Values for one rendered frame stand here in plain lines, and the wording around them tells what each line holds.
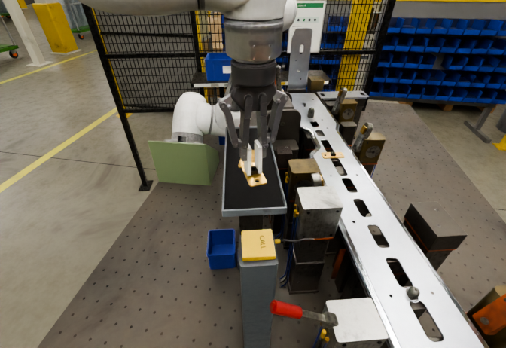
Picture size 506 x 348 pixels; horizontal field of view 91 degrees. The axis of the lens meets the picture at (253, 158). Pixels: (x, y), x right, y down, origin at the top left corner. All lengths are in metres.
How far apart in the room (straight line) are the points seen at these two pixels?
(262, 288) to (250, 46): 0.44
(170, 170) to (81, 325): 0.67
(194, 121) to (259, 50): 0.91
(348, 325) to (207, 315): 0.50
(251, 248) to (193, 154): 0.79
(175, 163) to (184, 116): 0.23
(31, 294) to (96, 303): 1.15
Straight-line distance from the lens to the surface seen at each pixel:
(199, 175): 1.28
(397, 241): 0.79
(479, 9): 3.56
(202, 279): 0.99
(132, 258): 1.12
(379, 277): 0.70
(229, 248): 1.05
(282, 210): 0.55
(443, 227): 0.84
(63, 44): 8.33
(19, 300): 2.21
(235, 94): 0.44
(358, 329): 0.56
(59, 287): 2.12
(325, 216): 0.66
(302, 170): 0.79
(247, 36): 0.39
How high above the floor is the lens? 1.56
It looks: 36 degrees down
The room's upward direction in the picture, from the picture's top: straight up
